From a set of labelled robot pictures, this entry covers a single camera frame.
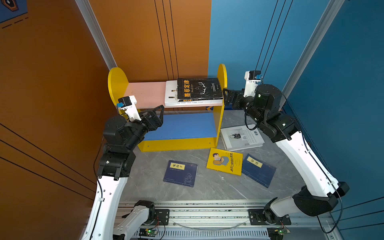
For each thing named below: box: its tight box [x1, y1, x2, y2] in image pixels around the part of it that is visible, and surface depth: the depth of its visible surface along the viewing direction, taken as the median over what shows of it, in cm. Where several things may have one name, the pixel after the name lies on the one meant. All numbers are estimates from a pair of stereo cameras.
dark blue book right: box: [242, 153, 277, 188], surface depth 90 cm
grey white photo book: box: [220, 125, 265, 151], surface depth 101 cm
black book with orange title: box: [177, 77, 223, 102], surface depth 71 cm
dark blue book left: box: [163, 160, 199, 188], surface depth 89 cm
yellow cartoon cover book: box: [206, 147, 243, 176], surface depth 93 cm
